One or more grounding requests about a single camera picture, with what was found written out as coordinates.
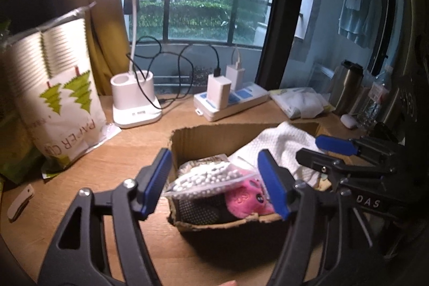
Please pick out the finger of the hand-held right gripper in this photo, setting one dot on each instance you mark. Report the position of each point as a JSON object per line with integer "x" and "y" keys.
{"x": 335, "y": 145}
{"x": 318, "y": 162}

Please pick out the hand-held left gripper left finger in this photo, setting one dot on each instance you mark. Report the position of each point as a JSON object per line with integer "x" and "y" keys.
{"x": 156, "y": 182}

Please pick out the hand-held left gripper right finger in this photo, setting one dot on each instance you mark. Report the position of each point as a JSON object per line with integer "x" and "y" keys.
{"x": 273, "y": 185}

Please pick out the pink plush toy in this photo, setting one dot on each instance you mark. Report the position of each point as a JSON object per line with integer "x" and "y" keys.
{"x": 241, "y": 202}

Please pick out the white waffle towel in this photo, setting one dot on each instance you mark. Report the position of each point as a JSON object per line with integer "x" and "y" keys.
{"x": 278, "y": 145}

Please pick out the clear bag of white beads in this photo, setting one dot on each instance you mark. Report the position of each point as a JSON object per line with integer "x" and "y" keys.
{"x": 207, "y": 180}

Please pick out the grey dotted glove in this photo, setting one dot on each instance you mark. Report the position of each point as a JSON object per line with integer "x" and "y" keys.
{"x": 201, "y": 209}

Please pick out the cardboard box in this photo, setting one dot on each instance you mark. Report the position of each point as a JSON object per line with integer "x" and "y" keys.
{"x": 201, "y": 142}

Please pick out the white earbuds case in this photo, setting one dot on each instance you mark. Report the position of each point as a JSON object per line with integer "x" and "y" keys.
{"x": 348, "y": 121}

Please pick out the clear water bottle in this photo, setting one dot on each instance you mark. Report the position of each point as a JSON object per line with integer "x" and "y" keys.
{"x": 372, "y": 105}

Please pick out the white plastic pack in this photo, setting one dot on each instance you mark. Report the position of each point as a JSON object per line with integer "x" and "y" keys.
{"x": 301, "y": 101}

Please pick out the steel thermos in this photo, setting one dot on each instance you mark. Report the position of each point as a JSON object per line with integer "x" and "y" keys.
{"x": 347, "y": 88}

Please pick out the white desk lamp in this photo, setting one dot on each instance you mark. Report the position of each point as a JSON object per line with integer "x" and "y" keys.
{"x": 134, "y": 111}

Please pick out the white power strip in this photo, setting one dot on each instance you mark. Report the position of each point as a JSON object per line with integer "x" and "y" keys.
{"x": 234, "y": 108}

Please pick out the white charger with black plug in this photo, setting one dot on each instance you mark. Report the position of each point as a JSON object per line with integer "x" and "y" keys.
{"x": 218, "y": 91}

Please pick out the bag of paper cups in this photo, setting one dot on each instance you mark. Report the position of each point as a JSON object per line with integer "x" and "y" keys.
{"x": 67, "y": 105}

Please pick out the hanging blue towels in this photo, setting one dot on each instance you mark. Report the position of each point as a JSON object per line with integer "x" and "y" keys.
{"x": 358, "y": 14}

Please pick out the yellow curtain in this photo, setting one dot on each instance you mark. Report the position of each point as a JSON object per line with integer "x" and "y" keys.
{"x": 107, "y": 54}

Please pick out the small white plastic object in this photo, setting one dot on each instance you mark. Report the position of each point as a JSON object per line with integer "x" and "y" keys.
{"x": 20, "y": 204}

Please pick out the black balcony railing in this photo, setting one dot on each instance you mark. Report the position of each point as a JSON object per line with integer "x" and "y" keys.
{"x": 231, "y": 18}

